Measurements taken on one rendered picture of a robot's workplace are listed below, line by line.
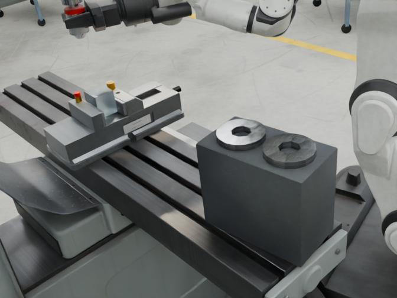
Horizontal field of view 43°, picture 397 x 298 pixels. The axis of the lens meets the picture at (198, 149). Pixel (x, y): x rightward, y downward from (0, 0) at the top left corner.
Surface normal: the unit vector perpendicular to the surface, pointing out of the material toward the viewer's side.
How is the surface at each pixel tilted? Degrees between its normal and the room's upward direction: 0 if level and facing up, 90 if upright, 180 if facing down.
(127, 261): 90
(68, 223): 0
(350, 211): 0
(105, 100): 90
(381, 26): 115
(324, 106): 0
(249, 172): 90
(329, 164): 90
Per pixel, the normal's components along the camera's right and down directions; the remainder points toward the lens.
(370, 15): -0.40, 0.82
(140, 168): -0.10, -0.83
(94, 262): 0.67, 0.35
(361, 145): -0.56, 0.50
